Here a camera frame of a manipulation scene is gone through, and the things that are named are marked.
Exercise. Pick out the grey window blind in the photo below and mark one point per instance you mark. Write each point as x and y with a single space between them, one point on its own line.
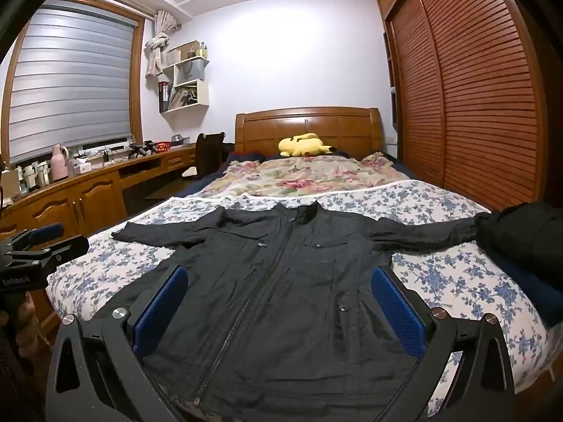
70 79

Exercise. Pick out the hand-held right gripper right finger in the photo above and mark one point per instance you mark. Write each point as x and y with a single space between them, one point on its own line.
398 312

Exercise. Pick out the navy blue folded garment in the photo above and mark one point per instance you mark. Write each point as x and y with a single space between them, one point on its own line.
536 290

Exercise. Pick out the yellow plush toy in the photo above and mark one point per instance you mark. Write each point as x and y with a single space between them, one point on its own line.
303 145

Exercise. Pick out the grey paper bag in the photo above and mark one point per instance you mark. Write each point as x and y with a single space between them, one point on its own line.
189 70

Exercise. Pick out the cluster of white bottles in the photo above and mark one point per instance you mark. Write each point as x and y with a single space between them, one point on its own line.
33 178

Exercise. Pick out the dark chair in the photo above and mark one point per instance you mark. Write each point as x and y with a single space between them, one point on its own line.
206 149

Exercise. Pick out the white wall shelf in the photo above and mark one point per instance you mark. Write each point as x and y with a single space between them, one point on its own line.
204 92

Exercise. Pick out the black zip jacket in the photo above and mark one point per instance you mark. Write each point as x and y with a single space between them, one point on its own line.
272 294

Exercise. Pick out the red basket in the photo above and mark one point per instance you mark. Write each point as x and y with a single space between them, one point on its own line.
163 146

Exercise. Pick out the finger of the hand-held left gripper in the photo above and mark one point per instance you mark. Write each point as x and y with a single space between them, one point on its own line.
44 231
52 252

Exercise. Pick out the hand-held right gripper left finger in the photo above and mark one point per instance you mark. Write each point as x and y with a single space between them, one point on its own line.
160 307

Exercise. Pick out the cream tied curtain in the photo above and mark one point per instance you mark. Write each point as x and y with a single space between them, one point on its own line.
156 52

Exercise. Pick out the pink floral quilt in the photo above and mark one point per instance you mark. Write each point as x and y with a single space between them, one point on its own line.
286 176

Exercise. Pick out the grey metal container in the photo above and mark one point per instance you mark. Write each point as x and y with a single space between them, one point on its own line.
179 140

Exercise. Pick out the white tissue box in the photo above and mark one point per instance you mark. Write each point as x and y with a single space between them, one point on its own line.
82 169

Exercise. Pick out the pink thermos jug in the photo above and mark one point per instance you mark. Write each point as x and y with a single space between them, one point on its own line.
59 167

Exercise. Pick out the wooden window frame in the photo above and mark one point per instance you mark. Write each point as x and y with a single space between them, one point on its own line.
138 74

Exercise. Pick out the blue floral blanket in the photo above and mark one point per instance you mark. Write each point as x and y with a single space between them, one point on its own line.
440 281

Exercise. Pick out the black binder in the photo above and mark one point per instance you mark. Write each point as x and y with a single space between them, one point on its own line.
162 96

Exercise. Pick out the wooden slatted wardrobe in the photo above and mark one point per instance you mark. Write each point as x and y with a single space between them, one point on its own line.
475 96

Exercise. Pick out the person's left hand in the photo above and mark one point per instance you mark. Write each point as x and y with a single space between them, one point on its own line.
30 325

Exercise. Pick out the wooden headboard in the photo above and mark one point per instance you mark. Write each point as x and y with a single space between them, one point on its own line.
308 121

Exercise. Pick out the wooden desk cabinet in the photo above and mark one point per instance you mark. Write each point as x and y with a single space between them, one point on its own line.
96 198

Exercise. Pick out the black hand-held device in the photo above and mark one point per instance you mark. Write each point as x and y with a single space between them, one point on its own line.
140 149

